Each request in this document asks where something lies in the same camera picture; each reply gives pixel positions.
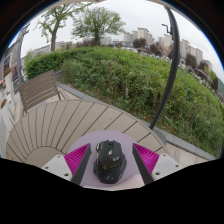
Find thin-crowned tree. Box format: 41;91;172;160
34;3;79;53

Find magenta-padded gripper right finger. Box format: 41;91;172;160
131;142;184;186

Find purple mouse pad with wrist rest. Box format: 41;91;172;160
66;129;146;189

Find dense round-crowned tree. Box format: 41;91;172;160
71;6;127;47

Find beige patio umbrella with pole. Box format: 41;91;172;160
148;6;182;130

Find black computer mouse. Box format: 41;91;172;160
92;139;128;185

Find brown slatted patio chair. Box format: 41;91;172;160
17;69;66;114

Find green hedge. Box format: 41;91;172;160
24;45;224;158

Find distant apartment buildings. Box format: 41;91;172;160
123;27;214;73

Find white flower planter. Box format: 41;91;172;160
0;98;16;134
3;68;16;98

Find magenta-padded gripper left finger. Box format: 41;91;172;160
41;143;93;186

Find tall grey sign pillar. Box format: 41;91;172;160
11;23;31;84

